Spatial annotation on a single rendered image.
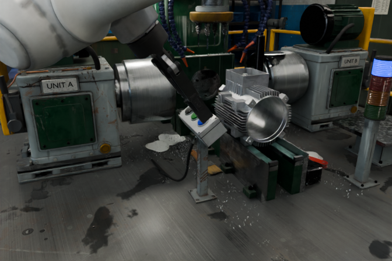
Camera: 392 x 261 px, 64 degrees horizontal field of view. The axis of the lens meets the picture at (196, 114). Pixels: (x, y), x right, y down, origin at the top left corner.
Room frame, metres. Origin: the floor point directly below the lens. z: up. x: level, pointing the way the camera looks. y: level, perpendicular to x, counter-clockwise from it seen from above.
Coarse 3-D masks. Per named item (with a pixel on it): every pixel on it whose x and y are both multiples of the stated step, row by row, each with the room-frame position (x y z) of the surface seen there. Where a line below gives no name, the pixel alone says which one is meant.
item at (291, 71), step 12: (252, 60) 1.43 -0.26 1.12; (264, 60) 1.34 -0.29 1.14; (276, 60) 1.34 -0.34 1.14; (288, 60) 1.35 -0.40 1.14; (300, 60) 1.37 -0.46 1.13; (276, 72) 1.29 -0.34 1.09; (288, 72) 1.31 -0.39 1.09; (300, 72) 1.34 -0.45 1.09; (276, 84) 1.28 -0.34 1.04; (288, 84) 1.30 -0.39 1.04; (300, 84) 1.33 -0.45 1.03; (288, 96) 1.32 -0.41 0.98; (300, 96) 1.38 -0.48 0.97
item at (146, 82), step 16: (128, 64) 1.14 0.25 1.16; (144, 64) 1.15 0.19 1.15; (128, 80) 1.08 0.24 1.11; (144, 80) 1.10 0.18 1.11; (160, 80) 1.11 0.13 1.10; (128, 96) 1.07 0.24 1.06; (144, 96) 1.08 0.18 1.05; (160, 96) 1.10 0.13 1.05; (128, 112) 1.08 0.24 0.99; (144, 112) 1.09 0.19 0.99; (160, 112) 1.11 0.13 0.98
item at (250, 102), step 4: (220, 88) 1.09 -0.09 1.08; (224, 88) 1.08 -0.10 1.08; (280, 96) 0.97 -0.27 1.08; (284, 96) 0.96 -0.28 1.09; (248, 100) 0.92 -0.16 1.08; (252, 100) 0.91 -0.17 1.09; (284, 100) 0.96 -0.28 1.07; (248, 104) 0.91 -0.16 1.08; (252, 104) 0.91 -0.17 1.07; (284, 132) 0.96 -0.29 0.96; (244, 136) 0.93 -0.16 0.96; (248, 136) 0.92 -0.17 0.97; (280, 136) 0.96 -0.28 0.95; (244, 140) 0.92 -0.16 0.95; (248, 140) 0.91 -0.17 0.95; (252, 140) 0.92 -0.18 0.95
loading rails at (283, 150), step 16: (224, 144) 1.04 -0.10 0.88; (240, 144) 0.93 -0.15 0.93; (272, 144) 0.96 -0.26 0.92; (288, 144) 0.93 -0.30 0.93; (224, 160) 1.03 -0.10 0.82; (240, 160) 0.92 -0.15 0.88; (256, 160) 0.84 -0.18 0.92; (272, 160) 0.94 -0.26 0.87; (288, 160) 0.87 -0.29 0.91; (304, 160) 0.86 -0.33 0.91; (240, 176) 0.92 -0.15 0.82; (256, 176) 0.83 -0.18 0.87; (272, 176) 0.81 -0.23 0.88; (288, 176) 0.86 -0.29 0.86; (304, 176) 0.86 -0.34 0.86; (256, 192) 0.83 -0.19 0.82; (272, 192) 0.81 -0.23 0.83
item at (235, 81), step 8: (232, 72) 1.06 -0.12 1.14; (240, 72) 1.12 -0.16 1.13; (248, 72) 1.12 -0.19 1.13; (256, 72) 1.09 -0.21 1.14; (264, 72) 1.05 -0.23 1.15; (232, 80) 1.06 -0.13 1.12; (240, 80) 1.01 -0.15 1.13; (248, 80) 1.00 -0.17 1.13; (256, 80) 1.01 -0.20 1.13; (264, 80) 1.02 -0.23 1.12; (232, 88) 1.06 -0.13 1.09; (240, 88) 1.00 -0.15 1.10
